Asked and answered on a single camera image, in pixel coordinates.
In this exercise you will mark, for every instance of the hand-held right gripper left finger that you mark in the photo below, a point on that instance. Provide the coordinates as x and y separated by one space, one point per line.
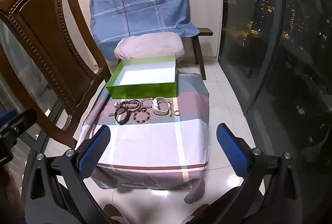
94 153

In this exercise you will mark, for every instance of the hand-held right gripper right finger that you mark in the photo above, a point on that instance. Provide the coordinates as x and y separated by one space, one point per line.
232 151

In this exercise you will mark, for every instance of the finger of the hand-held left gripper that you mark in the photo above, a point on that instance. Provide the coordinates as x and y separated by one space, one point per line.
23 117

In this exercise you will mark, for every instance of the black wristwatch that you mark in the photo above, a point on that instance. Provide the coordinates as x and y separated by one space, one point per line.
121 115

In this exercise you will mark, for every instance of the green cardboard box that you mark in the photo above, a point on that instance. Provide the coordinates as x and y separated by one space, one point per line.
142 87

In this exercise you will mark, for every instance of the small beige charm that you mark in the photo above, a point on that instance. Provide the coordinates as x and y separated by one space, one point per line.
117 104

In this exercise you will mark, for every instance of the pink plaid tablecloth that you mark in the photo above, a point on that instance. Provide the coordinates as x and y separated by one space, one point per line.
153 143

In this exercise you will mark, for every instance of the carved brown wooden chair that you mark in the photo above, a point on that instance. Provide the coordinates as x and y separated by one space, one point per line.
44 39

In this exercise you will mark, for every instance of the white wristwatch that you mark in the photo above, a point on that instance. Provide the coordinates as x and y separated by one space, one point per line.
160 107

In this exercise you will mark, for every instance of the dark wooden armchair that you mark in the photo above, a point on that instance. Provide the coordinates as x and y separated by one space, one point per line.
198 52

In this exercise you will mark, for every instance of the pink pillow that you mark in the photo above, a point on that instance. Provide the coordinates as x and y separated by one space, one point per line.
150 44

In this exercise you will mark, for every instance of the blue plaid cloth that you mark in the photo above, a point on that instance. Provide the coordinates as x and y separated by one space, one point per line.
140 0

